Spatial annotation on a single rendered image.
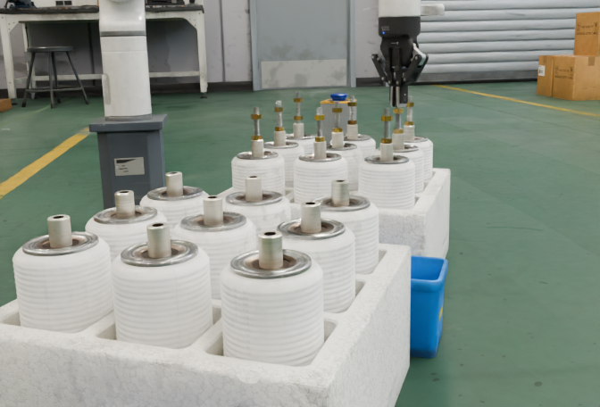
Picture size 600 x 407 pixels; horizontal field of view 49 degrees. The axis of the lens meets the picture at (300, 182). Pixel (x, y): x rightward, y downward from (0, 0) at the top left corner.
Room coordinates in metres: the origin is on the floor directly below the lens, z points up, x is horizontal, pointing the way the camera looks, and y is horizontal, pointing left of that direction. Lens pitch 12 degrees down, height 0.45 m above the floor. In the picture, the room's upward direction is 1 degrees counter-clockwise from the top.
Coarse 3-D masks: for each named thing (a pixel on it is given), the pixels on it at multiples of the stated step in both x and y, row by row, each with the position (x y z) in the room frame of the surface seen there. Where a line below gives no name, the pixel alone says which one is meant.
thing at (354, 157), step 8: (328, 152) 1.21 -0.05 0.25; (336, 152) 1.21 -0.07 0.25; (344, 152) 1.21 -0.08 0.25; (352, 152) 1.21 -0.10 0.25; (360, 152) 1.23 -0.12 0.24; (352, 160) 1.21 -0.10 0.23; (360, 160) 1.22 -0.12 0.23; (352, 168) 1.21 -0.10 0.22; (352, 176) 1.21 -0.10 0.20; (352, 184) 1.21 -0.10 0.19
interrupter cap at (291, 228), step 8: (280, 224) 0.70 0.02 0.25; (288, 224) 0.70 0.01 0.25; (296, 224) 0.71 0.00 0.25; (328, 224) 0.70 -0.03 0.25; (336, 224) 0.70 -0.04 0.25; (344, 224) 0.70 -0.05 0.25; (280, 232) 0.67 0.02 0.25; (288, 232) 0.68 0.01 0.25; (296, 232) 0.68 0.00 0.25; (304, 232) 0.68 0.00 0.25; (320, 232) 0.68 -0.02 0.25; (328, 232) 0.67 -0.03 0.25; (336, 232) 0.67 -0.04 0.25; (344, 232) 0.68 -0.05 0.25
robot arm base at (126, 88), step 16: (112, 48) 1.35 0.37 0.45; (128, 48) 1.35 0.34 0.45; (144, 48) 1.38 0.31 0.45; (112, 64) 1.35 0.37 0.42; (128, 64) 1.35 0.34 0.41; (144, 64) 1.38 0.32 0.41; (112, 80) 1.35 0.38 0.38; (128, 80) 1.35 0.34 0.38; (144, 80) 1.37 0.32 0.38; (112, 96) 1.35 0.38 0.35; (128, 96) 1.35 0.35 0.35; (144, 96) 1.37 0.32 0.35; (112, 112) 1.35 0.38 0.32; (128, 112) 1.35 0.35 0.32; (144, 112) 1.37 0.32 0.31
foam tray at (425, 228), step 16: (432, 176) 1.36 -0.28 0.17; (448, 176) 1.33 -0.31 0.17; (224, 192) 1.20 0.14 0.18; (288, 192) 1.21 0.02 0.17; (352, 192) 1.17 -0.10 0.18; (432, 192) 1.16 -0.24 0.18; (448, 192) 1.34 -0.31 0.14; (416, 208) 1.04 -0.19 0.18; (432, 208) 1.09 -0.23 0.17; (448, 208) 1.35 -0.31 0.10; (384, 224) 1.02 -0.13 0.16; (400, 224) 1.01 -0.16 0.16; (416, 224) 1.01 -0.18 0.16; (432, 224) 1.09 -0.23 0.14; (448, 224) 1.36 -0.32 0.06; (384, 240) 1.02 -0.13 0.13; (400, 240) 1.01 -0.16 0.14; (416, 240) 1.01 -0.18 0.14; (432, 240) 1.09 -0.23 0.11; (448, 240) 1.37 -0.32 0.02; (432, 256) 1.10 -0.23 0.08
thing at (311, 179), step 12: (300, 168) 1.10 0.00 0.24; (312, 168) 1.09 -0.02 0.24; (324, 168) 1.09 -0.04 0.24; (336, 168) 1.10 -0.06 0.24; (300, 180) 1.10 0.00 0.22; (312, 180) 1.09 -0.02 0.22; (324, 180) 1.09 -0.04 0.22; (300, 192) 1.11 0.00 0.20; (312, 192) 1.09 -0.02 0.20; (324, 192) 1.09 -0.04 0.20
